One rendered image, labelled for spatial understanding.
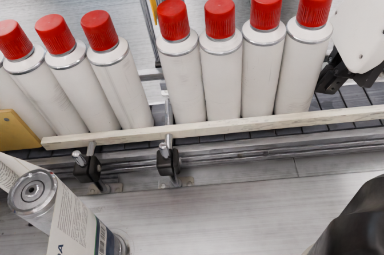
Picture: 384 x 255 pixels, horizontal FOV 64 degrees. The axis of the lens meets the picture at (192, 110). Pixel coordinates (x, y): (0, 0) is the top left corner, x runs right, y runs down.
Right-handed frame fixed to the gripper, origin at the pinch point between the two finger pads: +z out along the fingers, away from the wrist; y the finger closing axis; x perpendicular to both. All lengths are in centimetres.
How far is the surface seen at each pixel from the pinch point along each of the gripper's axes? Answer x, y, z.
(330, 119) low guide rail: 0.9, 4.1, 3.6
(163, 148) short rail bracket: -22.1, 8.9, 7.5
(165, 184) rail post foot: -19.8, 8.2, 18.9
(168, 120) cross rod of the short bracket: -20.9, 1.8, 11.0
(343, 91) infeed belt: 6.5, -3.0, 4.4
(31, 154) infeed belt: -40.6, 3.5, 21.5
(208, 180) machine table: -13.4, 8.0, 16.9
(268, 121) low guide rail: -7.5, 4.0, 5.8
